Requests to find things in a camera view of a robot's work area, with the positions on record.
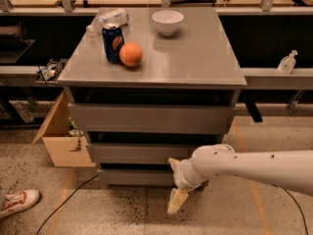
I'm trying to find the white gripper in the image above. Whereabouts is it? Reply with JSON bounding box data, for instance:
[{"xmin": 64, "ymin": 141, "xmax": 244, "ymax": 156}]
[{"xmin": 167, "ymin": 158, "xmax": 204, "ymax": 214}]

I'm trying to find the grey bottom drawer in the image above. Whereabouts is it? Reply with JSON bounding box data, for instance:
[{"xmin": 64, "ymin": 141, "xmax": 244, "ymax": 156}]
[{"xmin": 98, "ymin": 169, "xmax": 175, "ymax": 187}]

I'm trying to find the grey drawer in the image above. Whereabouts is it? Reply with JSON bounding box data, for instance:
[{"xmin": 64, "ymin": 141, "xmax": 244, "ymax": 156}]
[
  {"xmin": 68, "ymin": 103, "xmax": 234, "ymax": 134},
  {"xmin": 85, "ymin": 142, "xmax": 222, "ymax": 166},
  {"xmin": 98, "ymin": 169, "xmax": 175, "ymax": 187}
]

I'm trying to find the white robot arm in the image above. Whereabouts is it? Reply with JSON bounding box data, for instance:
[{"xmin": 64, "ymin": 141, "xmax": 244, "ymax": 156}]
[{"xmin": 167, "ymin": 144, "xmax": 313, "ymax": 214}]

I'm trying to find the grey middle drawer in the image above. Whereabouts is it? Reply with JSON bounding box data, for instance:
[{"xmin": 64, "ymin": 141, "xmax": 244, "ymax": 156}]
[{"xmin": 85, "ymin": 142, "xmax": 222, "ymax": 166}]

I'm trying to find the grey drawer cabinet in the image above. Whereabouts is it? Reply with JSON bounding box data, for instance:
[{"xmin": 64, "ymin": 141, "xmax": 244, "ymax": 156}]
[{"xmin": 59, "ymin": 7, "xmax": 246, "ymax": 172}]

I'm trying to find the grey top drawer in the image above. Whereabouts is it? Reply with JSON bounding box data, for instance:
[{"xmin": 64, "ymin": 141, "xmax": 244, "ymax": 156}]
[{"xmin": 68, "ymin": 103, "xmax": 234, "ymax": 134}]

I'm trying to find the cardboard box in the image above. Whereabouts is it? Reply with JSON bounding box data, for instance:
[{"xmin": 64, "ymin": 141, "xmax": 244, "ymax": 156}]
[{"xmin": 32, "ymin": 92, "xmax": 95, "ymax": 167}]

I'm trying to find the orange fruit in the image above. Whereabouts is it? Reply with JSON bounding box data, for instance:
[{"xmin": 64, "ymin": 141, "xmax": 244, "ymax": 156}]
[{"xmin": 119, "ymin": 42, "xmax": 143, "ymax": 67}]

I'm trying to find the blue pepsi can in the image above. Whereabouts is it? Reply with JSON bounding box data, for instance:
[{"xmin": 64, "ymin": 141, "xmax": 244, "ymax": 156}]
[{"xmin": 102, "ymin": 23, "xmax": 124, "ymax": 63}]

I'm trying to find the white red sneaker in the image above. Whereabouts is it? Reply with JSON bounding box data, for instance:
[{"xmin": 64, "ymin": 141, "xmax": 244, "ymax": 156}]
[{"xmin": 0, "ymin": 189, "xmax": 41, "ymax": 219}]

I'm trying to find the white ceramic bowl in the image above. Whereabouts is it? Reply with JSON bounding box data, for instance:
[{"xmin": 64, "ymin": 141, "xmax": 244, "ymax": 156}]
[{"xmin": 152, "ymin": 10, "xmax": 184, "ymax": 35}]

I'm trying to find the clear sanitizer pump bottle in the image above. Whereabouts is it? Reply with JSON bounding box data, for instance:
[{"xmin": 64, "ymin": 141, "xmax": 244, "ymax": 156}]
[{"xmin": 277, "ymin": 50, "xmax": 297, "ymax": 74}]

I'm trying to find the clutter tray on shelf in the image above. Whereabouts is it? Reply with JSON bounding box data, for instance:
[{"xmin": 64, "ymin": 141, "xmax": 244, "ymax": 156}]
[{"xmin": 37, "ymin": 58, "xmax": 67, "ymax": 82}]

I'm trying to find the clear plastic water bottle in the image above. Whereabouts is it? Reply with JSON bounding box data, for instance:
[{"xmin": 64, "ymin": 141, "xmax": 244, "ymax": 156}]
[{"xmin": 86, "ymin": 8, "xmax": 129, "ymax": 33}]

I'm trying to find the black floor cable left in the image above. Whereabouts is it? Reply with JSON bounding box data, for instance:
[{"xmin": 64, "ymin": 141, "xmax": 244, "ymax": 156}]
[{"xmin": 34, "ymin": 174, "xmax": 100, "ymax": 235}]

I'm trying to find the black pedal cable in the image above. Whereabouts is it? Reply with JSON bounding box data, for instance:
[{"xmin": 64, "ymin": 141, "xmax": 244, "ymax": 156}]
[{"xmin": 283, "ymin": 188, "xmax": 310, "ymax": 235}]

